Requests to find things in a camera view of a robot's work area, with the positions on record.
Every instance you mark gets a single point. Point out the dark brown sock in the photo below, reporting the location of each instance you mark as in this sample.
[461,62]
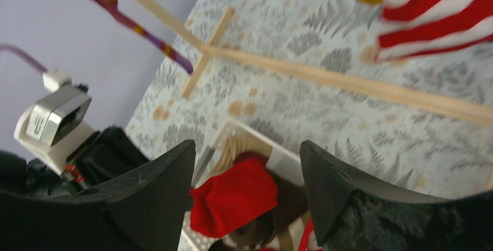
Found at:
[279,228]

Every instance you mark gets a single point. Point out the wooden clothes rack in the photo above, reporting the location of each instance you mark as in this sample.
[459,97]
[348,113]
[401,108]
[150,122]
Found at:
[454,107]

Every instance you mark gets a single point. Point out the red white striped sock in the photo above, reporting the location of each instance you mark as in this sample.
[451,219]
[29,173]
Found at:
[424,27]

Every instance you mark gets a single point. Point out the white plastic basket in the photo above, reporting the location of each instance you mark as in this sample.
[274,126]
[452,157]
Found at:
[281,161]

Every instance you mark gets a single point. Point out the purple striped beige sock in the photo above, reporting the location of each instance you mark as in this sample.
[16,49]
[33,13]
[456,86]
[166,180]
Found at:
[235,145]

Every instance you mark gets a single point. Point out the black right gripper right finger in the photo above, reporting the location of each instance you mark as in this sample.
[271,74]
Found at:
[353,210]

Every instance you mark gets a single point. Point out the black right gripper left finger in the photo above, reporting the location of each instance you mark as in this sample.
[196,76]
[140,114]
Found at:
[142,209]

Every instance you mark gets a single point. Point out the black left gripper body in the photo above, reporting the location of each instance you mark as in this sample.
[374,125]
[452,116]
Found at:
[104,155]

